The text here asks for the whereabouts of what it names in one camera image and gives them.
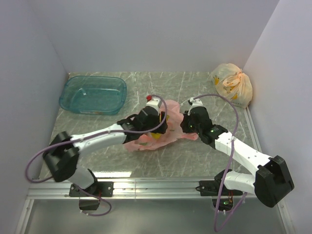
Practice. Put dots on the yellow fruit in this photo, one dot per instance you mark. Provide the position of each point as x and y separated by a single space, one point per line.
158 135

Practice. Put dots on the orange knotted plastic bag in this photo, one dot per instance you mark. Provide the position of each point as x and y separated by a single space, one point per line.
231 83

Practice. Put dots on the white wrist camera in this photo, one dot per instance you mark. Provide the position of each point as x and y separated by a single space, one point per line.
194 102
154 102

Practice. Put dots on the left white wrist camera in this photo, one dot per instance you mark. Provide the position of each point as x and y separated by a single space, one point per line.
154 102

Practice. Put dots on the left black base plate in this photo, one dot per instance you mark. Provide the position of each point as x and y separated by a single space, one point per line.
100 188

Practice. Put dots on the black box under rail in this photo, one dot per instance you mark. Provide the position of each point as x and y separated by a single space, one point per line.
88 205

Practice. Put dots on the teal transparent plastic basin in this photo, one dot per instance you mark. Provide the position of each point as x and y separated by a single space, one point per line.
93 95

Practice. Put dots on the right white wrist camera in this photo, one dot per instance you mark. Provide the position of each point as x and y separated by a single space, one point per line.
194 102

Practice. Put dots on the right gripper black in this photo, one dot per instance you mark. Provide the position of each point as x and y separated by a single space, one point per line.
184 124

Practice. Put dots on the pink plastic bag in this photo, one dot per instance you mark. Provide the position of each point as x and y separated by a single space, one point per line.
173 132

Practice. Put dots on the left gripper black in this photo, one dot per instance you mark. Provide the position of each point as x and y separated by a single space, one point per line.
163 114

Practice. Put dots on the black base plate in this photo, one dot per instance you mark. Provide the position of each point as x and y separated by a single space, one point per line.
100 188
211 188

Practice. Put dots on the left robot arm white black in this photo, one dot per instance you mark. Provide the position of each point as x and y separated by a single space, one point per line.
65 150

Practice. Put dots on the aluminium mounting rail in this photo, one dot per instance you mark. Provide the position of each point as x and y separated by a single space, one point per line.
126 188

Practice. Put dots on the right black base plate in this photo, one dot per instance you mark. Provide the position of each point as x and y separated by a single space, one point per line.
211 188

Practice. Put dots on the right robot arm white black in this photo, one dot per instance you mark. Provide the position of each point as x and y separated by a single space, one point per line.
268 178

